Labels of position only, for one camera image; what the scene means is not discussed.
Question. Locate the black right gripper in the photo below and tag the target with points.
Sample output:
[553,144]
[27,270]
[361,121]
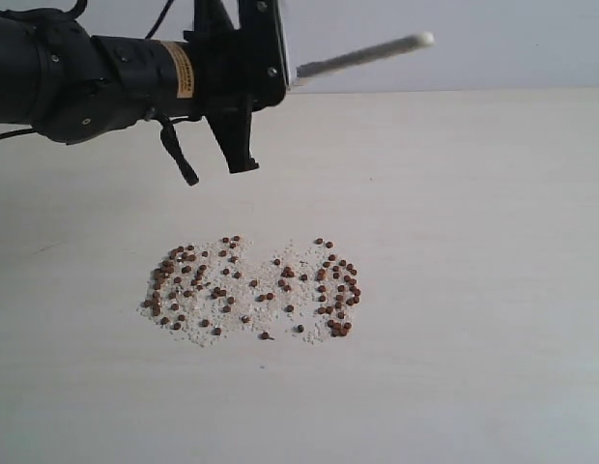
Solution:
[225,93]

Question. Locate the wooden paint brush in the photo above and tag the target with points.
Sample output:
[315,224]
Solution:
[369,54]

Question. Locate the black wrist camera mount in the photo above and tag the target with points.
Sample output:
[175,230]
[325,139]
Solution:
[264,38]

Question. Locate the brown beads and crumbs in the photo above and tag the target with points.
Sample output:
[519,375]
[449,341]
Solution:
[204,292]

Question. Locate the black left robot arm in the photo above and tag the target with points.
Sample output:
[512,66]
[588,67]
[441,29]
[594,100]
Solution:
[58,81]

